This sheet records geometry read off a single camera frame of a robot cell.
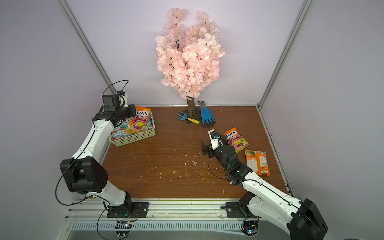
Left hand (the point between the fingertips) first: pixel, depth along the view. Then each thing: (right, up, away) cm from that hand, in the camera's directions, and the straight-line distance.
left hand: (136, 106), depth 85 cm
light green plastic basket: (-6, -20, +12) cm, 24 cm away
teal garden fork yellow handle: (+26, -6, +28) cm, 38 cm away
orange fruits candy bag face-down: (+72, -33, +2) cm, 79 cm away
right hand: (+43, -16, -10) cm, 47 cm away
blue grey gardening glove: (+43, -6, +25) cm, 50 cm away
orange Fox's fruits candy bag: (+61, -21, +12) cm, 66 cm away
